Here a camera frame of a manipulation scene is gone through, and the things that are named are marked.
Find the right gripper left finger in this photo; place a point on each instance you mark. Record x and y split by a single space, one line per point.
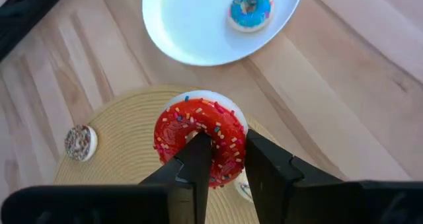
195 184

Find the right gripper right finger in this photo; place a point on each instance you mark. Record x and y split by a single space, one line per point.
271 184

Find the small cream plain donut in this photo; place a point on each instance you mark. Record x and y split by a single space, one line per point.
244 191

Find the small red sprinkled donut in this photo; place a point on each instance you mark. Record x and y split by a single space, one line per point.
185 125

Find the small chocolate sprinkled donut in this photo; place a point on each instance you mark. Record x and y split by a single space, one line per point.
81 143

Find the small blue frosted donut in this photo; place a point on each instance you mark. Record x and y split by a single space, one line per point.
256 16

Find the round woven straw placemat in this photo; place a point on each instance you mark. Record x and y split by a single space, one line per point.
125 144

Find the white round plate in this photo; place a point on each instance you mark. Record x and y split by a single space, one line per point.
191 25

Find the black aluminium table frame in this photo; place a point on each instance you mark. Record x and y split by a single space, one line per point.
20 12

